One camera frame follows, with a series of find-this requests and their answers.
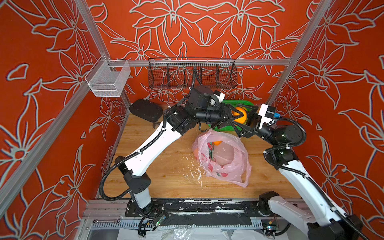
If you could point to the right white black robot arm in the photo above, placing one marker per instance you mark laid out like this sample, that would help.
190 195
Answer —
327 220

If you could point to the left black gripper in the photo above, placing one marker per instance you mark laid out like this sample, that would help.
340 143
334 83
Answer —
225 117

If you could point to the orange fruit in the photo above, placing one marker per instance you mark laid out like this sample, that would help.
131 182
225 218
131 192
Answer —
240 115
216 142

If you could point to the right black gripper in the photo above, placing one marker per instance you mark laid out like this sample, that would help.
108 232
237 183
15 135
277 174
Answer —
255 126

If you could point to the pink plastic bag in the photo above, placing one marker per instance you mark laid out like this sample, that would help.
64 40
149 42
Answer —
230 159

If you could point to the black oval tray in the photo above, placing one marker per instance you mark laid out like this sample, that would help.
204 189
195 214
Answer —
146 110

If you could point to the black wire wall basket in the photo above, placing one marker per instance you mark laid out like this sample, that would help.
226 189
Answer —
186 72

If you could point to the green plastic basket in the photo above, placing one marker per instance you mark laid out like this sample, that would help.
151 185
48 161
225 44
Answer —
237 103

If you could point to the red green dragon fruit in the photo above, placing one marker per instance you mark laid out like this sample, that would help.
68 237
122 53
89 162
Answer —
211 150

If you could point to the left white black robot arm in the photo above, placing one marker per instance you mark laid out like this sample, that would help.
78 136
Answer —
135 165

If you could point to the white wire wall basket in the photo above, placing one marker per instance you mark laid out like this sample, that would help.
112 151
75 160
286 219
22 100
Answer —
108 78

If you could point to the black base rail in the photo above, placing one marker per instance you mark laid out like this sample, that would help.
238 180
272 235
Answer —
226 213

